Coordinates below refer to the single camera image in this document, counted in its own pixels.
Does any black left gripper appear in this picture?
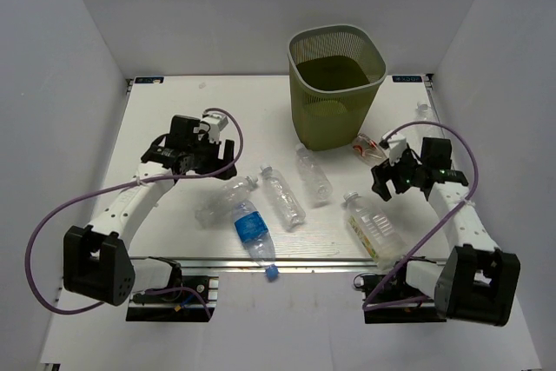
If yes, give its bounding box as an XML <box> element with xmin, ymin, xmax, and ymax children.
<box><xmin>187</xmin><ymin>134</ymin><xmax>237</xmax><ymax>181</ymax></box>

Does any clear bottle red cap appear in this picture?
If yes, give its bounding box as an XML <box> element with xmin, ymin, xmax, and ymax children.
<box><xmin>351</xmin><ymin>133</ymin><xmax>387</xmax><ymax>168</ymax></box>

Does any clear bottle white cap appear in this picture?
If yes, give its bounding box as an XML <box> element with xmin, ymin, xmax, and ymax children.
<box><xmin>195</xmin><ymin>176</ymin><xmax>258</xmax><ymax>228</ymax></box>

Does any square bottle yellow label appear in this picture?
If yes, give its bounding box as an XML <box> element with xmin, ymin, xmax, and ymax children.
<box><xmin>343</xmin><ymin>191</ymin><xmax>407</xmax><ymax>270</ymax></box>

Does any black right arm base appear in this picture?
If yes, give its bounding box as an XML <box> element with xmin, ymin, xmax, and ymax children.
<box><xmin>364</xmin><ymin>276</ymin><xmax>446</xmax><ymax>325</ymax></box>

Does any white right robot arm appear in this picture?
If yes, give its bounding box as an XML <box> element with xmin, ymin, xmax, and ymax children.
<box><xmin>363</xmin><ymin>134</ymin><xmax>520</xmax><ymax>327</ymax></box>

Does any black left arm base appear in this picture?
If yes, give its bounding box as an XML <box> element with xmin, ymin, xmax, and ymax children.
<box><xmin>126</xmin><ymin>273</ymin><xmax>219</xmax><ymax>323</ymax></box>

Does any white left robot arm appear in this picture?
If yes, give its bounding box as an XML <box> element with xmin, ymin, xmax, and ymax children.
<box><xmin>63</xmin><ymin>108</ymin><xmax>243</xmax><ymax>306</ymax></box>

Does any olive green mesh bin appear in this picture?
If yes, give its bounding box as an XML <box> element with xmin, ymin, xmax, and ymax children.
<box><xmin>288</xmin><ymin>24</ymin><xmax>387</xmax><ymax>151</ymax></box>

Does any blue label water bottle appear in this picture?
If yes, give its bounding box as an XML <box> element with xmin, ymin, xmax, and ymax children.
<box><xmin>232</xmin><ymin>200</ymin><xmax>280</xmax><ymax>282</ymax></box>

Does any clear bottle far right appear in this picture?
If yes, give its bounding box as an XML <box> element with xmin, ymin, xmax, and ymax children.
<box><xmin>413</xmin><ymin>101</ymin><xmax>447</xmax><ymax>146</ymax></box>

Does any clear crumpled bottle centre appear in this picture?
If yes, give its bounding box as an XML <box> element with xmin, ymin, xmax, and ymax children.
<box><xmin>295</xmin><ymin>143</ymin><xmax>333</xmax><ymax>206</ymax></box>

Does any clear crumpled bottle centre-left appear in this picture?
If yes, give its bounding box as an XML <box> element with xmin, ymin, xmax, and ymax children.
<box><xmin>260</xmin><ymin>164</ymin><xmax>306</xmax><ymax>231</ymax></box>

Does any right blue table sticker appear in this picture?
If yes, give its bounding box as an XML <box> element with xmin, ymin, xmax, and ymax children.
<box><xmin>392</xmin><ymin>75</ymin><xmax>423</xmax><ymax>83</ymax></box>

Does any blue table sticker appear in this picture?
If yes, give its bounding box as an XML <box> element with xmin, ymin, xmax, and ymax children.
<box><xmin>392</xmin><ymin>75</ymin><xmax>423</xmax><ymax>83</ymax></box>
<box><xmin>134</xmin><ymin>76</ymin><xmax>164</xmax><ymax>84</ymax></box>

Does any left blue table sticker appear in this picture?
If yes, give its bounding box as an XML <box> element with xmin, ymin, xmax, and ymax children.
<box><xmin>134</xmin><ymin>76</ymin><xmax>164</xmax><ymax>84</ymax></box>

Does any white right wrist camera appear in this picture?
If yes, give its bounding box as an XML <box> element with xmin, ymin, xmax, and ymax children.
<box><xmin>379</xmin><ymin>131</ymin><xmax>407</xmax><ymax>166</ymax></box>

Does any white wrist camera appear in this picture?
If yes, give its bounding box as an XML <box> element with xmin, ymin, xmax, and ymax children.
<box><xmin>196</xmin><ymin>111</ymin><xmax>228</xmax><ymax>143</ymax></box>
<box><xmin>379</xmin><ymin>131</ymin><xmax>407</xmax><ymax>166</ymax></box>

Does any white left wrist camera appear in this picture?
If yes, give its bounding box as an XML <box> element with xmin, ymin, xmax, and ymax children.
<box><xmin>196</xmin><ymin>111</ymin><xmax>228</xmax><ymax>143</ymax></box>

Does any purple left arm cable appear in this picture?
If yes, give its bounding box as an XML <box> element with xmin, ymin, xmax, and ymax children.
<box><xmin>24</xmin><ymin>107</ymin><xmax>244</xmax><ymax>321</ymax></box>

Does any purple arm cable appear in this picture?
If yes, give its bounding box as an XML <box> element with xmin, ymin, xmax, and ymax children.
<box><xmin>24</xmin><ymin>107</ymin><xmax>244</xmax><ymax>321</ymax></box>
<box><xmin>362</xmin><ymin>122</ymin><xmax>480</xmax><ymax>314</ymax></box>

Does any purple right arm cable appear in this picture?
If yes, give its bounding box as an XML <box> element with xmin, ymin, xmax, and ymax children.
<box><xmin>362</xmin><ymin>122</ymin><xmax>480</xmax><ymax>314</ymax></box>

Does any aluminium table front rail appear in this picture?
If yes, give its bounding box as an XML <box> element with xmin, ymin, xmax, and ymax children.
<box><xmin>76</xmin><ymin>255</ymin><xmax>448</xmax><ymax>272</ymax></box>

